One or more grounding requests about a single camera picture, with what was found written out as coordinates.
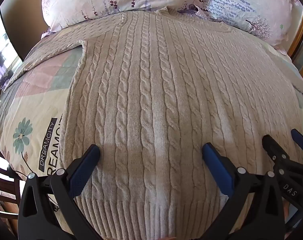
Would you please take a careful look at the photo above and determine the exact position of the beige cable-knit sweater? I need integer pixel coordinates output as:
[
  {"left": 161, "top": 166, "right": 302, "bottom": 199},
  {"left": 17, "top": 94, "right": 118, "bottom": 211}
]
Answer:
[{"left": 4, "top": 8, "right": 303, "bottom": 240}]

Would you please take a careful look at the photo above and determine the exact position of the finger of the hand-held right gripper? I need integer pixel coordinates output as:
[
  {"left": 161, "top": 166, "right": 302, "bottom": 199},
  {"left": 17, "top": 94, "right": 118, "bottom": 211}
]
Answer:
[
  {"left": 262, "top": 134, "right": 296, "bottom": 178},
  {"left": 291, "top": 128, "right": 303, "bottom": 167}
]

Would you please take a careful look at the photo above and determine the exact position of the wooden bed frame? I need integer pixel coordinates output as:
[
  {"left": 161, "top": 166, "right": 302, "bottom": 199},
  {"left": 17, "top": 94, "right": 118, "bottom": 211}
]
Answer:
[{"left": 286, "top": 9, "right": 303, "bottom": 62}]

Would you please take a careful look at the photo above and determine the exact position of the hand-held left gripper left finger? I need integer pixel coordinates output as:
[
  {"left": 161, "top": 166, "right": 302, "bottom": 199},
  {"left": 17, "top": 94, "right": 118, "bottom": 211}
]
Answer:
[{"left": 17, "top": 144, "right": 104, "bottom": 240}]

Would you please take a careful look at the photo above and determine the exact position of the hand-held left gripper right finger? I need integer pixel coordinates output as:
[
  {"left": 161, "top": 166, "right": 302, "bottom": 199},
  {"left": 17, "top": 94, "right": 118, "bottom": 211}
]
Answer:
[{"left": 196, "top": 142, "right": 285, "bottom": 240}]

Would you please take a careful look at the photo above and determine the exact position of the patchwork flower print quilt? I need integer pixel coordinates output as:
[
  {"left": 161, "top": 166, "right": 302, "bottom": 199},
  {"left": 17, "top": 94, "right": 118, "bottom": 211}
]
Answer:
[{"left": 0, "top": 39, "right": 303, "bottom": 240}]

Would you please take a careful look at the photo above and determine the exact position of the window with purple curtain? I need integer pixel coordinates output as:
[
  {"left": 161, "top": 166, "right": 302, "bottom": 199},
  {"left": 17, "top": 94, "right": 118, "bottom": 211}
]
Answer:
[{"left": 0, "top": 7, "right": 25, "bottom": 91}]

